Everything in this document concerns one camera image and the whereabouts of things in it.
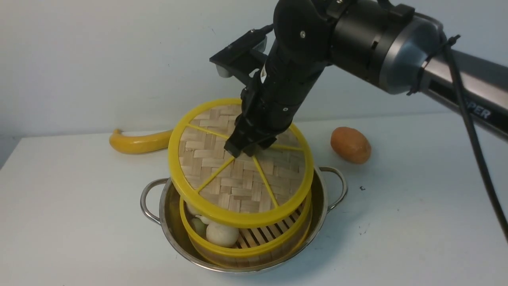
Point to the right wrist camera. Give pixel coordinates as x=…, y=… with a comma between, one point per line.
x=243, y=56

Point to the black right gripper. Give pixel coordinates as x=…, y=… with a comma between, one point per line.
x=272, y=100

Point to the brown potato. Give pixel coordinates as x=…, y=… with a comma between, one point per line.
x=351, y=145

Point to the yellow banana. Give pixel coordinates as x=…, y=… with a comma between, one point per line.
x=139, y=144

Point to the yellow woven bamboo steamer lid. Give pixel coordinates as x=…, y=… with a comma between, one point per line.
x=244, y=191

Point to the white round bun front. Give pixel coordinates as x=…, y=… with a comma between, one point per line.
x=221, y=235

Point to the small green dumpling at rim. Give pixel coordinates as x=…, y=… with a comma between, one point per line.
x=199, y=226

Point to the yellow-rimmed bamboo steamer basket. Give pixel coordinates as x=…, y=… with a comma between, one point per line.
x=254, y=246

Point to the white dumpling near buns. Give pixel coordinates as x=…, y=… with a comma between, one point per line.
x=204, y=219

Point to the white round bun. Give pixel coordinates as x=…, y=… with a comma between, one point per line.
x=221, y=235
x=191, y=210

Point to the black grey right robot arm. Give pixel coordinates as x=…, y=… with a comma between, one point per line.
x=392, y=47

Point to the stainless steel pot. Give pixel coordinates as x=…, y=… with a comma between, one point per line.
x=174, y=229

